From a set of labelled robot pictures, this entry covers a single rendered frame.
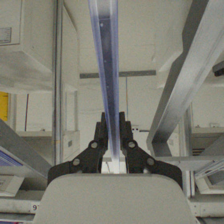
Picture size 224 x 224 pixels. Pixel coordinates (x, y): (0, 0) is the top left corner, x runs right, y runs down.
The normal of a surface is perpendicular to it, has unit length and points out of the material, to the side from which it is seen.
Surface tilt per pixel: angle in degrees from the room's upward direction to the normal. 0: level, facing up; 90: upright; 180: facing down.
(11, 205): 90
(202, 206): 90
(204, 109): 90
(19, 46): 90
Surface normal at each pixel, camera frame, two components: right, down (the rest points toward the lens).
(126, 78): -0.05, -0.06
